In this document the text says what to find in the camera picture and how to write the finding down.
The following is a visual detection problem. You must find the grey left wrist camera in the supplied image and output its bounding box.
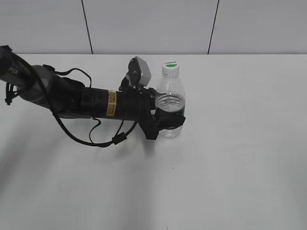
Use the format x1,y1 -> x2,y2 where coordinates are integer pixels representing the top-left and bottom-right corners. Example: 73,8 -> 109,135
126,56 -> 151,87

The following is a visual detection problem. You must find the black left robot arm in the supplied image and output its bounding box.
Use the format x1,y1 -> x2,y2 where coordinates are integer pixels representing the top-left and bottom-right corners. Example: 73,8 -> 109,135
0,46 -> 186,140

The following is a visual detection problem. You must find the white green bottle cap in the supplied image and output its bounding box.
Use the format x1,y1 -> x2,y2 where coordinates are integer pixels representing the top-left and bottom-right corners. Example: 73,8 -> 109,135
162,61 -> 180,75

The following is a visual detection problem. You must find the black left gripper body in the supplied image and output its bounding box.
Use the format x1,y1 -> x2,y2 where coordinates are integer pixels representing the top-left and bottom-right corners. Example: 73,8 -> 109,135
119,76 -> 159,140

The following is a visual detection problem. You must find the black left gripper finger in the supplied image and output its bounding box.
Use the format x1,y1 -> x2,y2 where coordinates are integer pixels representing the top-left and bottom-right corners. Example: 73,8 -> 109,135
148,88 -> 157,98
155,109 -> 186,131

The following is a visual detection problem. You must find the clear cestbon water bottle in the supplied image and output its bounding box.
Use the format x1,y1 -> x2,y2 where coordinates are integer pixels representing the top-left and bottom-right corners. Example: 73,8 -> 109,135
154,70 -> 187,138

